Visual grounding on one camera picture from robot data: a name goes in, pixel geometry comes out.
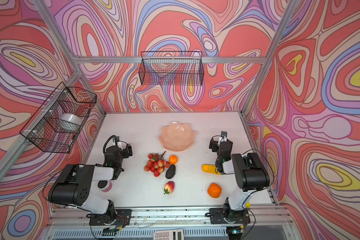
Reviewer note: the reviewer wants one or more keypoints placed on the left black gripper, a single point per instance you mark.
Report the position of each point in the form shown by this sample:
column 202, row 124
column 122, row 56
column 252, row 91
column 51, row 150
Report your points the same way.
column 125, row 150

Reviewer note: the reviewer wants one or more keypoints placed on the yellow fake corn cob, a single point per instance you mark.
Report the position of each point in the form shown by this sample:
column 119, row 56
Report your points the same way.
column 211, row 169

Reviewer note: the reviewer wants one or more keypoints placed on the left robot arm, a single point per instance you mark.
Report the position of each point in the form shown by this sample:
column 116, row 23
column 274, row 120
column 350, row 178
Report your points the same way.
column 73, row 186

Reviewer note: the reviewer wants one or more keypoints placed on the black wire basket wall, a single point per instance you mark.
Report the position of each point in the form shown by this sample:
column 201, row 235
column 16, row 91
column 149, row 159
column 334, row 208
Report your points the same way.
column 45, row 133
column 171, row 68

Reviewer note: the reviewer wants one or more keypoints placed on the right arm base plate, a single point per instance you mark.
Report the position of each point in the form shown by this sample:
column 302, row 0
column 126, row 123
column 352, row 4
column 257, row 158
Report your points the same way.
column 219, row 216

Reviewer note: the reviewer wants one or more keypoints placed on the dark fake avocado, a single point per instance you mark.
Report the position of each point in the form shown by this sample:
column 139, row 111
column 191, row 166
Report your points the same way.
column 171, row 171

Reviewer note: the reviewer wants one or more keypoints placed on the white calculator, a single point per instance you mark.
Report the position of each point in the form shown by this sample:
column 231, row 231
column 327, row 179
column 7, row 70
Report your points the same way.
column 169, row 235

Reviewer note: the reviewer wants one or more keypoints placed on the pink faceted fruit bowl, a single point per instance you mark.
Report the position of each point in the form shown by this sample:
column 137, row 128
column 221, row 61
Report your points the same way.
column 177, row 137

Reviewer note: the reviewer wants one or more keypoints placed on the red yellow fake strawberry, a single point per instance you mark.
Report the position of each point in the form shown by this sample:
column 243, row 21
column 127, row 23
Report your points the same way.
column 169, row 188

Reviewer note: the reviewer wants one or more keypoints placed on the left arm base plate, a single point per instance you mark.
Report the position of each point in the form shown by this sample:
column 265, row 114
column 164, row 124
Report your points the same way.
column 120, row 217

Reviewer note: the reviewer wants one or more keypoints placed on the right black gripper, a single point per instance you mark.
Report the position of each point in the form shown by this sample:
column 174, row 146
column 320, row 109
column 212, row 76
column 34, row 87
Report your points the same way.
column 215, row 144

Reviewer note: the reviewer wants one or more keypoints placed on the black wire basket back wall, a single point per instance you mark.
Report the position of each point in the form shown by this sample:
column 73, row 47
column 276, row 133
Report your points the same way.
column 171, row 68

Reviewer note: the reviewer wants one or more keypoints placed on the silver tape roll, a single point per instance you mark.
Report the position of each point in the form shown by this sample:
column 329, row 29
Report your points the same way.
column 69, row 122

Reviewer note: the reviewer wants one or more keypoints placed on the aluminium front rail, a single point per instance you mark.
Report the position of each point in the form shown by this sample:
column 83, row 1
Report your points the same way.
column 188, row 216

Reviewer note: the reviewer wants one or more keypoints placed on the pink white cylinder cup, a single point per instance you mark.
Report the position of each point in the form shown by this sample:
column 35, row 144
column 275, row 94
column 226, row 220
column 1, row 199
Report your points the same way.
column 104, row 186

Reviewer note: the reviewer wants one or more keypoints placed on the large orange fake fruit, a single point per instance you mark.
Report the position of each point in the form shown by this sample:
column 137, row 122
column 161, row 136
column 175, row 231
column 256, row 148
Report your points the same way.
column 214, row 190

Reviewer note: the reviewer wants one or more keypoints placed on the black wire basket left wall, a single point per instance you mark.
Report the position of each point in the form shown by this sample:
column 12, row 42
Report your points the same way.
column 45, row 133

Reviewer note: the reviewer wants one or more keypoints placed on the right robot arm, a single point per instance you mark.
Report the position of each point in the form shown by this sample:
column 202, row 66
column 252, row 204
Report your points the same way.
column 251, row 177

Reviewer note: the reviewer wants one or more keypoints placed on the small orange fake tangerine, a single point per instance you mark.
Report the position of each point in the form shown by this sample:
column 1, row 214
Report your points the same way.
column 173, row 159

